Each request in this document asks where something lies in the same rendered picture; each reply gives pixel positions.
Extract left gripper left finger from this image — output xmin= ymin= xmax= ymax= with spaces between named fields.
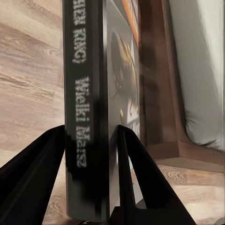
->
xmin=0 ymin=125 xmax=65 ymax=225

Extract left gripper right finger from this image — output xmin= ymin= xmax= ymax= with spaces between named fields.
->
xmin=118 ymin=125 xmax=196 ymax=225

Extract hardback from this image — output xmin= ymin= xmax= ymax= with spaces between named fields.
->
xmin=62 ymin=0 xmax=140 ymax=222

